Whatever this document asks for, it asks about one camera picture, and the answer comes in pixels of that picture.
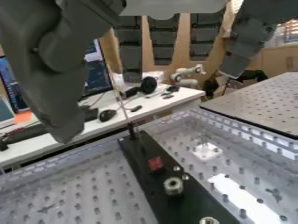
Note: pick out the clear box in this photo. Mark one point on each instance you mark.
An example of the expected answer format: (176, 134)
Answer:
(248, 131)

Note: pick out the thin stick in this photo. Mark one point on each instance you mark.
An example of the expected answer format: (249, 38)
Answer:
(132, 131)

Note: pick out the small white square bracket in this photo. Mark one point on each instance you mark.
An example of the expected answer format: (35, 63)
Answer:
(206, 152)

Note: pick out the black computer mouse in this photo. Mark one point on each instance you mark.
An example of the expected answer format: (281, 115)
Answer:
(108, 115)

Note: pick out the black plate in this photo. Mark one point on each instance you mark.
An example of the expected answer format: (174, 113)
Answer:
(194, 206)

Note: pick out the small white jointed device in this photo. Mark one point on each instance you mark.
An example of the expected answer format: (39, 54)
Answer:
(186, 75)

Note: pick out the black headphones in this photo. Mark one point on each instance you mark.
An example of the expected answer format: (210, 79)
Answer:
(148, 85)

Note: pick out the black keyboard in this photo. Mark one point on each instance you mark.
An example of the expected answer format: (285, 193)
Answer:
(27, 133)

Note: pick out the wooden shelf rack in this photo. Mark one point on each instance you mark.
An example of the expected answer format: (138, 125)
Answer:
(182, 43)

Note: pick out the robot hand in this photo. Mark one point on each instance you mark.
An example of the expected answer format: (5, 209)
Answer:
(48, 66)

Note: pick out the orange paper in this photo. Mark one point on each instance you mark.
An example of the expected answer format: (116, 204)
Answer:
(23, 117)

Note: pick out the small metal bearing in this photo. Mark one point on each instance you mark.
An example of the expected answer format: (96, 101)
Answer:
(173, 186)

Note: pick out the computer monitor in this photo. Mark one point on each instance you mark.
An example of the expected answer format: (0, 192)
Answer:
(97, 76)

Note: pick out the white desk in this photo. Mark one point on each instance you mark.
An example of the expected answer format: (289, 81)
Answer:
(168, 103)

